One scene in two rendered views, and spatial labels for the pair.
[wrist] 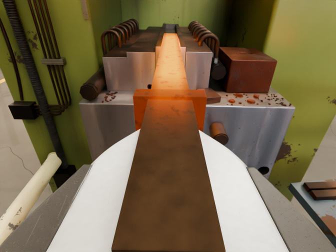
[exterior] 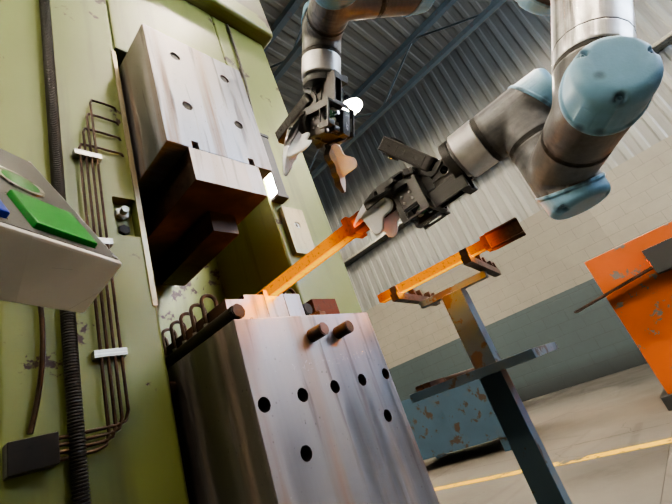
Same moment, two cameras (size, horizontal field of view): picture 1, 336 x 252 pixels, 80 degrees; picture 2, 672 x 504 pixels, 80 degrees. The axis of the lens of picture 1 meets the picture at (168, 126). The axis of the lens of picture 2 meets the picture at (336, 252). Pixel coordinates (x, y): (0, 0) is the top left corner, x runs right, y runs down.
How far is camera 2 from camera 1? 72 cm
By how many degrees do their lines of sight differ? 75
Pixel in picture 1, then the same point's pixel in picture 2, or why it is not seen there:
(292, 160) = not seen: hidden behind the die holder
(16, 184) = not seen: outside the picture
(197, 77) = (297, 312)
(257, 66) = (327, 302)
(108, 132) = (263, 349)
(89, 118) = (244, 334)
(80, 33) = (146, 320)
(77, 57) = (140, 347)
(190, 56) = (287, 297)
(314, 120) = not seen: hidden behind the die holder
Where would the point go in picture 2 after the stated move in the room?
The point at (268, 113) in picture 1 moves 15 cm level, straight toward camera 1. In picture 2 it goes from (357, 317) to (380, 292)
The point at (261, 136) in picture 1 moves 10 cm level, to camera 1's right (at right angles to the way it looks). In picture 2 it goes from (365, 337) to (389, 334)
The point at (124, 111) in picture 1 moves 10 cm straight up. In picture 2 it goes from (272, 323) to (258, 275)
